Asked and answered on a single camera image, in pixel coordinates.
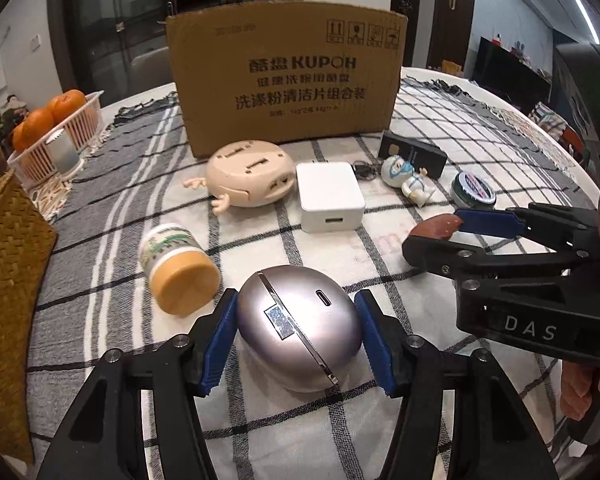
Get silver metal cup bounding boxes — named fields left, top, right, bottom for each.
left=45, top=129, right=84, bottom=180

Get black rectangular device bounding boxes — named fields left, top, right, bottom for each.
left=378, top=130, right=448, bottom=179

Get person's right hand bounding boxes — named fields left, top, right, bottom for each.
left=560, top=361, right=600, bottom=422

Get orange fruit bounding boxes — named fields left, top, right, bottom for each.
left=12, top=122, right=26, bottom=153
left=19, top=107, right=55, bottom=152
left=46, top=89, right=86, bottom=124

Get grey chair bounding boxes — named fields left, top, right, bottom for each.
left=129, top=47, right=173, bottom=96

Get black television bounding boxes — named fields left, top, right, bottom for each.
left=471, top=38, right=550, bottom=115

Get brown wooden folding knife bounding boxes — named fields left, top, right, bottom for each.
left=408, top=214, right=463, bottom=240

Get yellow-capped white pill bottle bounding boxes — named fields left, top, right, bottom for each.
left=138, top=222, right=221, bottom=318

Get beige round toy device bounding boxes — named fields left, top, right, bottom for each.
left=183, top=140, right=296, bottom=216

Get astronaut medic figurine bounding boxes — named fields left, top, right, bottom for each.
left=380, top=155, right=436, bottom=208

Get white fruit basket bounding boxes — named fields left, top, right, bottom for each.
left=7, top=90, right=105, bottom=191

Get plaid tablecloth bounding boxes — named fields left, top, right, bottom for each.
left=27, top=78, right=597, bottom=479

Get woven straw box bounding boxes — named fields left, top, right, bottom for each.
left=0, top=172, right=57, bottom=465

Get brown cardboard box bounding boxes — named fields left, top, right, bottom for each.
left=166, top=0, right=407, bottom=158

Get silver egg-shaped device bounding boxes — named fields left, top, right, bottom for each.
left=237, top=264, right=363, bottom=393

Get black key with ring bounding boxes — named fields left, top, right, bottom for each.
left=351, top=160, right=381, bottom=181

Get green round tin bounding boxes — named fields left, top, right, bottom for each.
left=450, top=171, right=496, bottom=210

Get white power adapter cube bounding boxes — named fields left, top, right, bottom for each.
left=296, top=162, right=366, bottom=233

